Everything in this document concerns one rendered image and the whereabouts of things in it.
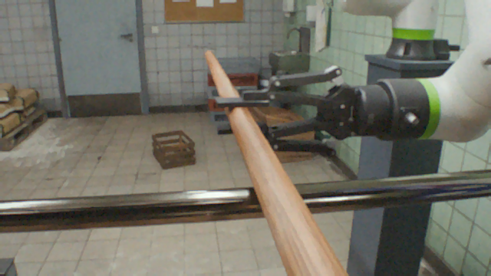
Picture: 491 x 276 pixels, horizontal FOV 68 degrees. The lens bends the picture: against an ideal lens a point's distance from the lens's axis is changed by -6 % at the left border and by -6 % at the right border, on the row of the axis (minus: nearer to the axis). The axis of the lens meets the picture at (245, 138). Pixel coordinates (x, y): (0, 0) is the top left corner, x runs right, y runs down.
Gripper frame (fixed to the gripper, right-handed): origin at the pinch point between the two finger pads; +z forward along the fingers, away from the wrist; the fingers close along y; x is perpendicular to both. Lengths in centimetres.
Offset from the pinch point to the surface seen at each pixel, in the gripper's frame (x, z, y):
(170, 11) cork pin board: 462, 29, -15
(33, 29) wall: 464, 203, 2
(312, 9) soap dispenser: 329, -114, -16
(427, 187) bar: -20.9, -15.7, 2.3
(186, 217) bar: -21.2, 7.7, 3.3
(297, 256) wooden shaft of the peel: -34.4, 1.5, -1.3
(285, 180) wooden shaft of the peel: -25.2, -0.1, -1.5
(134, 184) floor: 239, 55, 119
